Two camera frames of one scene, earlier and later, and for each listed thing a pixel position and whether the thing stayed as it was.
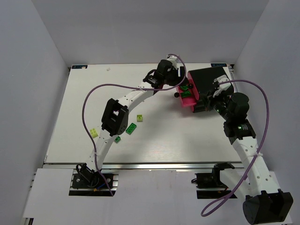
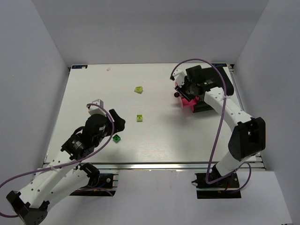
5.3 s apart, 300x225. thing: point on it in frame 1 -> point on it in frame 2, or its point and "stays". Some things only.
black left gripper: x=182 y=76 -> x=115 y=122
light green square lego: x=139 y=118 stays
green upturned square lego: x=117 y=139 stays
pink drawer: x=190 y=101 stays
